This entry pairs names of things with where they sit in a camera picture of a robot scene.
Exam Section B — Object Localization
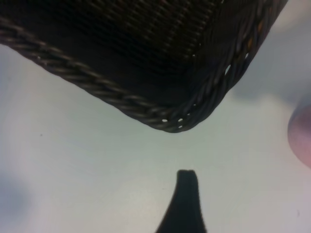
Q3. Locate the pink peach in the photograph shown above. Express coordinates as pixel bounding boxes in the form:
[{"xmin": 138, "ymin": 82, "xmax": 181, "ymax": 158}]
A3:
[{"xmin": 287, "ymin": 104, "xmax": 311, "ymax": 168}]

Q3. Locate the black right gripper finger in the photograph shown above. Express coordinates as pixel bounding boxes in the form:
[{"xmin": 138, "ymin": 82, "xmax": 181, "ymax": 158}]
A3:
[{"xmin": 155, "ymin": 169, "xmax": 207, "ymax": 233}]

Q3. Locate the dark brown wicker basket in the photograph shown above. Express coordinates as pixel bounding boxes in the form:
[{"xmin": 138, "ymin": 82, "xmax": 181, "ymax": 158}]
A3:
[{"xmin": 0, "ymin": 0, "xmax": 288, "ymax": 133}]

